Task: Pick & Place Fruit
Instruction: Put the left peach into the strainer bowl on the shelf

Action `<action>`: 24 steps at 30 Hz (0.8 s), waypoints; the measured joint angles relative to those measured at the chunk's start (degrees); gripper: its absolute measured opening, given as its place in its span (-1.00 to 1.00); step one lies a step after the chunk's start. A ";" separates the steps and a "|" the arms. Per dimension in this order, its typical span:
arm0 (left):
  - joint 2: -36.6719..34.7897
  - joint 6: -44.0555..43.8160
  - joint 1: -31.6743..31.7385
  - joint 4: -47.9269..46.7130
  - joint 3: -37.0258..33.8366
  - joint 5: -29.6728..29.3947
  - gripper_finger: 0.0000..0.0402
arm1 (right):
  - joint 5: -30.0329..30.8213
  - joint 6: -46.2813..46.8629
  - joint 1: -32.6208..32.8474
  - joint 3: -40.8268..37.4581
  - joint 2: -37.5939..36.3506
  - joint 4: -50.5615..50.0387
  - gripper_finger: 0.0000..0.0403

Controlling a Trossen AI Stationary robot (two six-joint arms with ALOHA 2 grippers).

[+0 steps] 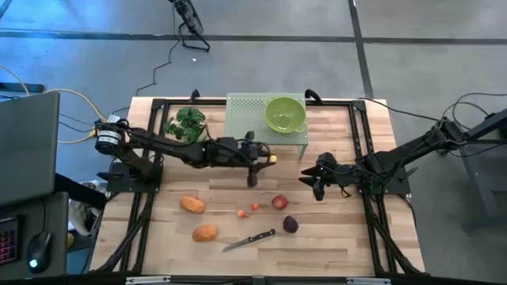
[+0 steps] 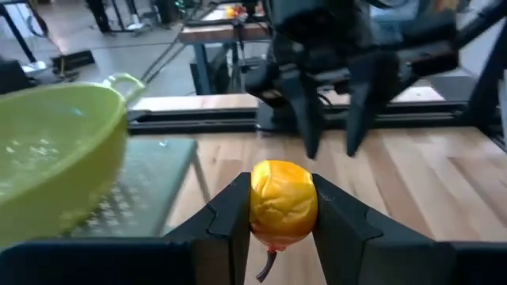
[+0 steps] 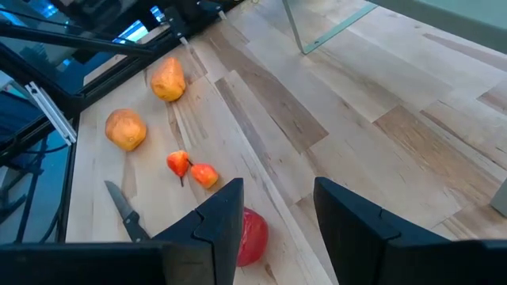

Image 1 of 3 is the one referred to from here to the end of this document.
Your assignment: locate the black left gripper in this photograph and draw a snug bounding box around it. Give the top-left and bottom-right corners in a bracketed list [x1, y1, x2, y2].
[206, 132, 276, 188]

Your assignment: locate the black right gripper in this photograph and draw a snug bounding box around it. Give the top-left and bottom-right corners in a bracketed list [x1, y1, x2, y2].
[298, 151, 357, 201]

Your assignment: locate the red apple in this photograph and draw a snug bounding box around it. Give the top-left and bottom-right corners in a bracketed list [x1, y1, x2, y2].
[271, 194, 289, 211]

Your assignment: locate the green colander bowl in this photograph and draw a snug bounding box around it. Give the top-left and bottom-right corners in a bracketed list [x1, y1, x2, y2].
[264, 96, 308, 135]

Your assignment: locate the dark avocado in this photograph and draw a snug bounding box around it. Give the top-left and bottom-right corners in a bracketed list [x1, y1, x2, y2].
[282, 215, 299, 234]

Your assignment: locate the black-handled kitchen knife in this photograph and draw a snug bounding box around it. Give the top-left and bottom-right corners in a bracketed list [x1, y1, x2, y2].
[221, 228, 276, 253]

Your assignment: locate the orange oblong fruit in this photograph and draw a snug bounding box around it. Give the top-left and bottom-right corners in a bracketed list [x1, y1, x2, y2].
[180, 196, 206, 215]
[192, 223, 219, 243]

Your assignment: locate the pale green perforated shelf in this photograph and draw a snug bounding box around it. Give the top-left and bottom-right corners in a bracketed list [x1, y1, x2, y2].
[223, 92, 310, 159]

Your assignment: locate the green potted plant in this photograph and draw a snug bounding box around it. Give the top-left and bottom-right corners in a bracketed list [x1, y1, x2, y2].
[163, 105, 208, 144]

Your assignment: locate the black floor fan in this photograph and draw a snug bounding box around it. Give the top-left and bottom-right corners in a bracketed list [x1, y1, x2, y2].
[168, 0, 211, 52]

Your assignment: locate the black metal stand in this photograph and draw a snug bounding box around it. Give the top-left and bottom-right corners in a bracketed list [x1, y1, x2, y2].
[443, 108, 507, 230]

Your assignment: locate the white plastic bag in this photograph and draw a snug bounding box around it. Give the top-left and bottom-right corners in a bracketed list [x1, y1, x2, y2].
[69, 180, 104, 237]

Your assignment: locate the grey desk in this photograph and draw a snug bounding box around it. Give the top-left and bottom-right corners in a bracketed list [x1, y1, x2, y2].
[0, 192, 71, 278]

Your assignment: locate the black computer mouse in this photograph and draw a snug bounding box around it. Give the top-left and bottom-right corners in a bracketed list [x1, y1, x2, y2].
[25, 231, 52, 275]

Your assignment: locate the black flat bar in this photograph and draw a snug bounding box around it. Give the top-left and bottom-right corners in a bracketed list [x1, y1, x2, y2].
[0, 82, 45, 94]

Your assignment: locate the backlit keyboard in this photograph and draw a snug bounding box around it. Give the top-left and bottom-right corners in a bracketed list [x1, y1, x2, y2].
[0, 216, 21, 266]

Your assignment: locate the black metal table frame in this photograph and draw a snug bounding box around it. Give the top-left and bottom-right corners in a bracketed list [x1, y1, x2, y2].
[90, 97, 428, 276]

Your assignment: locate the silver bracket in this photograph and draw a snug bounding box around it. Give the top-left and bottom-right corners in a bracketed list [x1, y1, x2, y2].
[346, 276, 391, 285]
[125, 275, 171, 285]

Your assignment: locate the black fan cable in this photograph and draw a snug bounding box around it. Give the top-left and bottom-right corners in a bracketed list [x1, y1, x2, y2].
[135, 3, 181, 96]

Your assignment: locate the looped black cable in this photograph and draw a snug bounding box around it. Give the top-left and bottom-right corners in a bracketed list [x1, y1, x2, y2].
[437, 92, 507, 147]

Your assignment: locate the yellow cable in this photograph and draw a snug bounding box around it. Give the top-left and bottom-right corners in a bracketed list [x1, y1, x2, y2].
[0, 65, 110, 144]

